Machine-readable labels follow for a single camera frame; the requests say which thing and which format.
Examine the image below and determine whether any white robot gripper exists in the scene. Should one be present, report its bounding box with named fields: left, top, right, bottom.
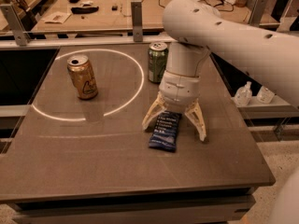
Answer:
left=142, top=71, right=206, bottom=142

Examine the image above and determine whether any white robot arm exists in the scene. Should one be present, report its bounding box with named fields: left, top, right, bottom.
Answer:
left=142, top=0, right=299, bottom=139

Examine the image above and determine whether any blue rxbar blueberry wrapper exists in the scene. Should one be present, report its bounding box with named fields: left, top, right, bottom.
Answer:
left=149, top=111, right=181, bottom=152

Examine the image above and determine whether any green soda can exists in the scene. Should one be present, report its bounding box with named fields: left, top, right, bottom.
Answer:
left=148, top=42, right=168, bottom=83

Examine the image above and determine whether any clear sanitizer bottle left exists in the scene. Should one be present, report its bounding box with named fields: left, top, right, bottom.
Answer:
left=234, top=81, right=252, bottom=106

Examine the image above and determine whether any clear sanitizer bottle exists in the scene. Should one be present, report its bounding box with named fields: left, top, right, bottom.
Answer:
left=234, top=81, right=252, bottom=106
left=257, top=86, right=275, bottom=104

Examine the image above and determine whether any clear sanitizer bottle right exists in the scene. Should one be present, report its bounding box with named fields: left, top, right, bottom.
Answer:
left=257, top=86, right=275, bottom=104

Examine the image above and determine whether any gold soda can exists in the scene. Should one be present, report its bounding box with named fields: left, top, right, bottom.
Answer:
left=67, top=54, right=98, bottom=100

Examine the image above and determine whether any black tool on bench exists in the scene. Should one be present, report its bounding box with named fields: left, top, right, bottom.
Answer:
left=71, top=7, right=99, bottom=14

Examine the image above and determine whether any small paper card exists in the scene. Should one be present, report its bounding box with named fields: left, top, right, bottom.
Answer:
left=42, top=11, right=71, bottom=24

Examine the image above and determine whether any middle metal bracket post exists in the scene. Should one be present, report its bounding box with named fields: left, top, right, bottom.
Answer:
left=131, top=1, right=143, bottom=42

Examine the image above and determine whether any metal bracket post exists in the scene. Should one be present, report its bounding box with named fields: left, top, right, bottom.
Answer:
left=131, top=1, right=143, bottom=42
left=0, top=4, right=30, bottom=46
left=247, top=0, right=268, bottom=37

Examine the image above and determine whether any right metal bracket post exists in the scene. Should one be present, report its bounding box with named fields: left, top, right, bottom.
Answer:
left=247, top=0, right=268, bottom=37

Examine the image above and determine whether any left metal bracket post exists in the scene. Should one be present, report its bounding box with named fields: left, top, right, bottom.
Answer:
left=0, top=4, right=30, bottom=46

